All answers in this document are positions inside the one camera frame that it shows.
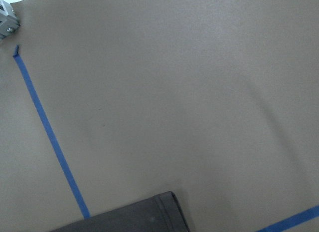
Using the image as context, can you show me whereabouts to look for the dark brown t-shirt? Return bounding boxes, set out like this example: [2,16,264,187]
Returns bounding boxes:
[55,191,190,232]

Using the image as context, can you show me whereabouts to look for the brown paper table cover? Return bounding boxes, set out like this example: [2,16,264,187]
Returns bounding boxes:
[0,0,319,232]

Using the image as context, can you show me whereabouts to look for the aluminium frame post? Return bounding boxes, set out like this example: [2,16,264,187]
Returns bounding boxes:
[0,0,20,41]

